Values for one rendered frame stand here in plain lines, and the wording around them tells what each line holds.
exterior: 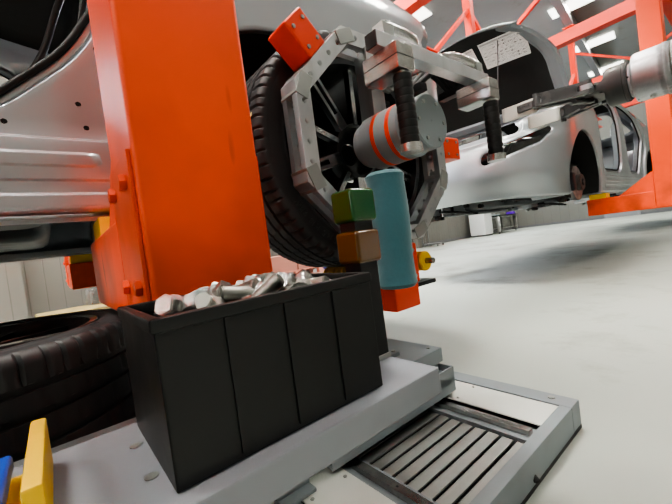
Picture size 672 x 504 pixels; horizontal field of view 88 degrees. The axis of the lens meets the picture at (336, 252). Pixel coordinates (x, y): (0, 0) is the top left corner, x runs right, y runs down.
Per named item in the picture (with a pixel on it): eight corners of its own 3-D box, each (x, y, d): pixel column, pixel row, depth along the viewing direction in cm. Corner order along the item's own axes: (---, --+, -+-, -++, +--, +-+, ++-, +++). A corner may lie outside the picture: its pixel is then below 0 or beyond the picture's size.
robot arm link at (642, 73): (679, 95, 65) (638, 108, 70) (674, 46, 65) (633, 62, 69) (672, 87, 59) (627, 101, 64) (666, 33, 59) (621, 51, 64)
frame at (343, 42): (437, 234, 116) (417, 69, 114) (455, 232, 110) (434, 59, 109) (301, 255, 81) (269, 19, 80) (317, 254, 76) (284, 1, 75)
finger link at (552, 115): (558, 106, 82) (559, 106, 82) (527, 117, 87) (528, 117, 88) (559, 119, 82) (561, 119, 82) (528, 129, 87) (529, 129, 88)
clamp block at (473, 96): (467, 112, 95) (465, 93, 95) (500, 99, 88) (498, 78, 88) (457, 110, 92) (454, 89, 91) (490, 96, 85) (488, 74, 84)
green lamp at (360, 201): (356, 223, 46) (352, 193, 46) (378, 219, 43) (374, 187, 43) (333, 225, 44) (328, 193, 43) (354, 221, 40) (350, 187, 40)
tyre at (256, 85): (392, 256, 139) (373, 89, 138) (444, 252, 120) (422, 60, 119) (233, 281, 97) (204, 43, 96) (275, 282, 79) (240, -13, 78)
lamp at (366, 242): (361, 261, 46) (357, 231, 46) (383, 259, 43) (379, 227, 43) (338, 265, 44) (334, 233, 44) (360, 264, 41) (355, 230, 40)
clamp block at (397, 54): (381, 91, 73) (378, 65, 73) (416, 71, 66) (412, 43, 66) (364, 87, 70) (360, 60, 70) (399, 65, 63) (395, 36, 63)
